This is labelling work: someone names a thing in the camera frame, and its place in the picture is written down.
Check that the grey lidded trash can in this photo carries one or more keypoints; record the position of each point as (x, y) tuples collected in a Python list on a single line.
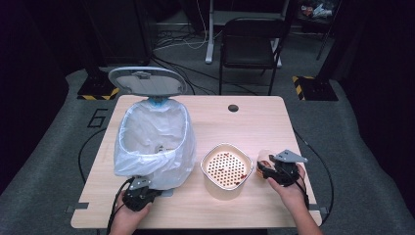
[(147, 81)]

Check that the person's left hand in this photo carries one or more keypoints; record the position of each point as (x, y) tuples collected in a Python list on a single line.
[(125, 217)]

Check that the cluttered dark shelf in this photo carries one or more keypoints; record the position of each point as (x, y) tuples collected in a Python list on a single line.
[(316, 9)]

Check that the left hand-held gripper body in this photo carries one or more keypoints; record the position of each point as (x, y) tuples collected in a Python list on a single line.
[(138, 196)]

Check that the orange-brown round object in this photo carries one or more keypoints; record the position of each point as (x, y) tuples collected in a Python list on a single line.
[(262, 156)]

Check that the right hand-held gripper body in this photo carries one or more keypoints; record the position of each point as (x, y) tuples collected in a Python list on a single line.
[(287, 171)]

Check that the black folding chair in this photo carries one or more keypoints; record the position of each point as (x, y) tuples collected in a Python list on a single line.
[(249, 45)]

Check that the beige round container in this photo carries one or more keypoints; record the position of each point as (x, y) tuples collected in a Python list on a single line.
[(226, 169)]

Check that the white desk frame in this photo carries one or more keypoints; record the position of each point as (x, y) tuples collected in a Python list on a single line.
[(210, 32)]

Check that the person's right hand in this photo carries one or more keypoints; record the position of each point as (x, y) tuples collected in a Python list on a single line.
[(290, 196)]

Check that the white plastic trash bag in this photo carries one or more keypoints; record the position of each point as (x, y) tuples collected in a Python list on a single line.
[(153, 137)]

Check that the striped-edge black stand base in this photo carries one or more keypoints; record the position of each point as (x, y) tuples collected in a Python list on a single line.
[(318, 88), (98, 88)]

